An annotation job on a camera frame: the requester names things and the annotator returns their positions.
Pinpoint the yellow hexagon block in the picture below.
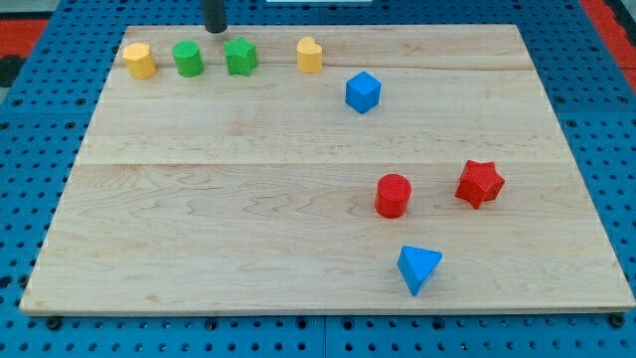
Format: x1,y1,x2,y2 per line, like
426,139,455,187
122,42,157,80

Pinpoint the red star block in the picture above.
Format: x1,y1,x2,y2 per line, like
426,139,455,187
454,160,506,209

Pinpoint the green star block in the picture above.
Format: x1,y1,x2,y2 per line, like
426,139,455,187
224,37,259,77

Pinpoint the yellow heart block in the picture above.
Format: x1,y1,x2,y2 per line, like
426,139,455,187
296,37,323,74

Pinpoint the wooden board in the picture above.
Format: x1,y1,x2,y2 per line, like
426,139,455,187
20,25,635,316

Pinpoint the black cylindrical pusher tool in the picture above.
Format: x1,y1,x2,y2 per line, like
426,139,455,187
200,0,228,34

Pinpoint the green cylinder block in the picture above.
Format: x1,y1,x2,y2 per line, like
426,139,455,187
172,41,205,78

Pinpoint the red cylinder block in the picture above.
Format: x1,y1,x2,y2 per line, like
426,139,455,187
375,173,412,219

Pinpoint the blue cube block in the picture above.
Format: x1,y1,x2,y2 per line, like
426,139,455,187
345,72,382,114

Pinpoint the blue triangle block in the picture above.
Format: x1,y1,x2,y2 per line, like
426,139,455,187
397,246,443,296

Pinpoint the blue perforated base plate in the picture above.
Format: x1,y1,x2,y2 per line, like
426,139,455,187
1,1,635,357

